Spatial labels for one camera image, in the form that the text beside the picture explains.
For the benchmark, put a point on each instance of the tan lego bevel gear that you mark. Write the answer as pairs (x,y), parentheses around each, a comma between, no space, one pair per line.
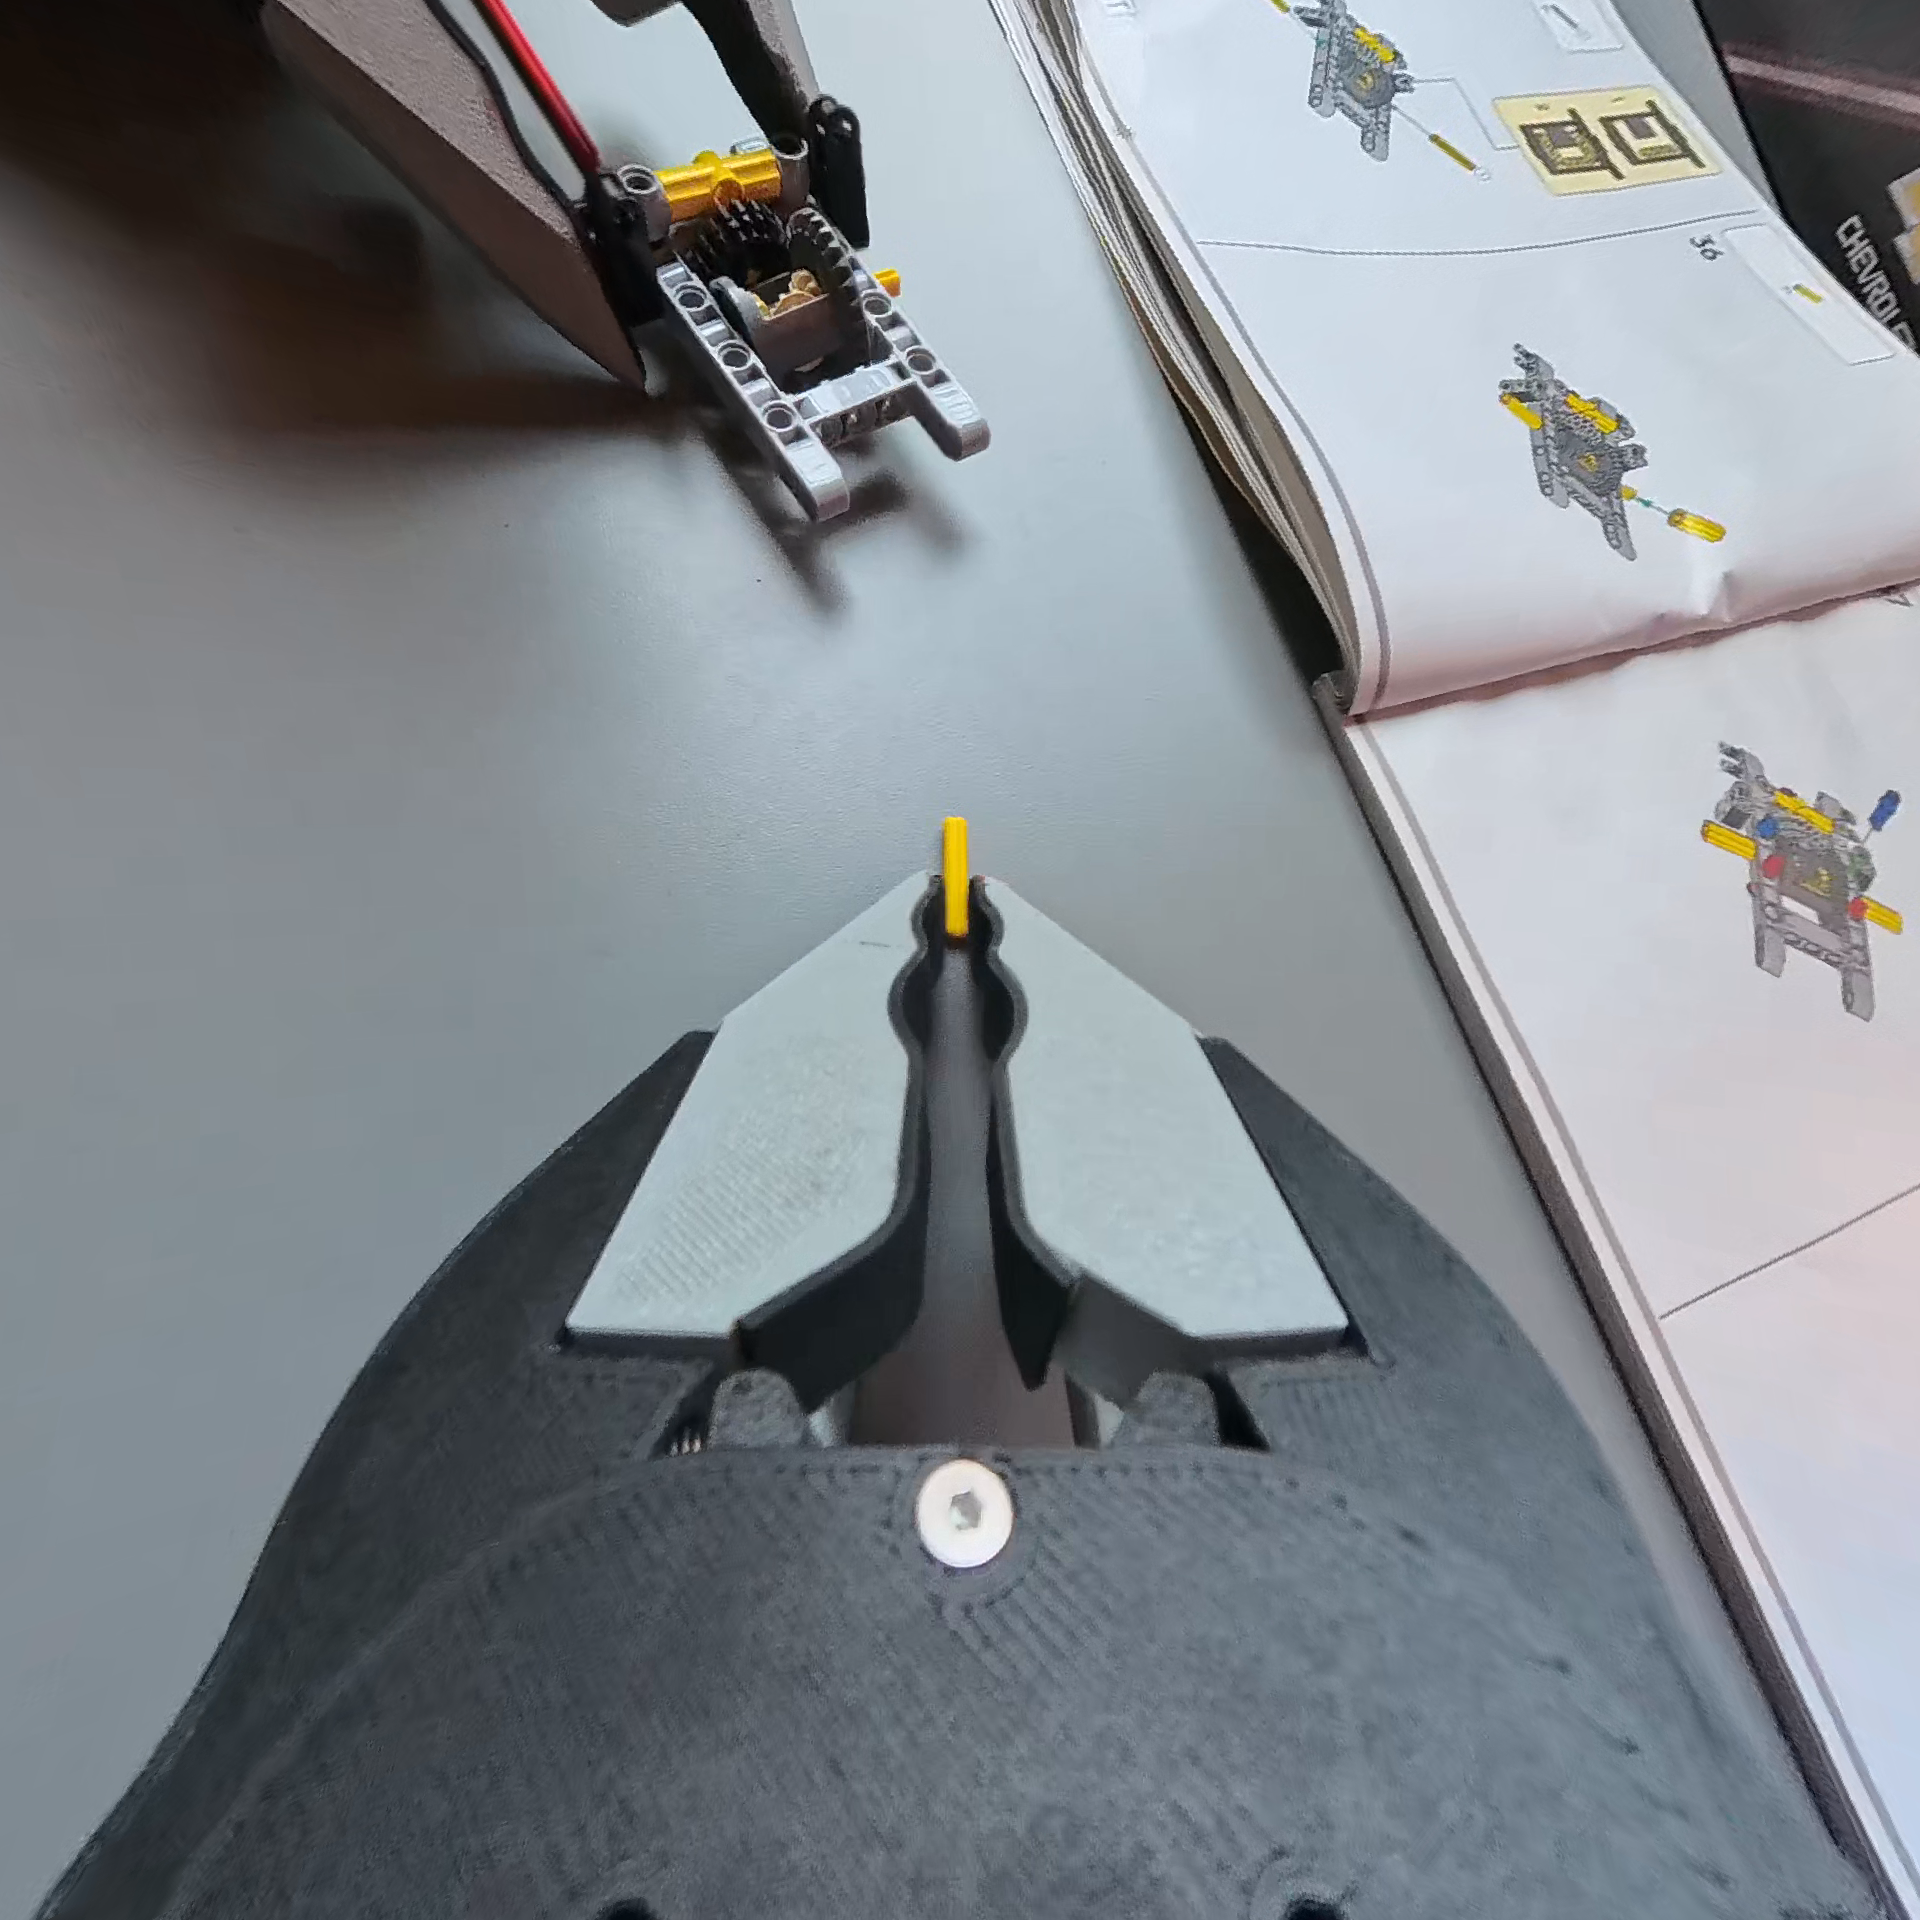
(781,300)

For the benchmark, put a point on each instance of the lego instruction booklet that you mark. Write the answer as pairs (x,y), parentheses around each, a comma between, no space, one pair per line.
(1501,450)

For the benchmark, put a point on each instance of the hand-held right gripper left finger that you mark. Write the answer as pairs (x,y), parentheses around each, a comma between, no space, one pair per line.
(750,1185)

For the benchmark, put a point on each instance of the red lego axle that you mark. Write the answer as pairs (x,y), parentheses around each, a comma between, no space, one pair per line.
(541,84)

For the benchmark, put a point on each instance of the grey lego differential housing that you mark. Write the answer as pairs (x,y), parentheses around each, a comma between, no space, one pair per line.
(802,324)

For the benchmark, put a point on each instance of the black lego set box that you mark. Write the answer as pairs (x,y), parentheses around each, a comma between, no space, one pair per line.
(1829,149)

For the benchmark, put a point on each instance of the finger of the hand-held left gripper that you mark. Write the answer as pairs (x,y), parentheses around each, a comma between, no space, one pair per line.
(765,53)
(434,136)

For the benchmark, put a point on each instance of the grey lego frame assembly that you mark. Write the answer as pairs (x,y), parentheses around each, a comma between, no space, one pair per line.
(750,376)

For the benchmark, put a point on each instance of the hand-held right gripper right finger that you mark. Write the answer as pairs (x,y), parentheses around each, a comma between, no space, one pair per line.
(1141,1185)

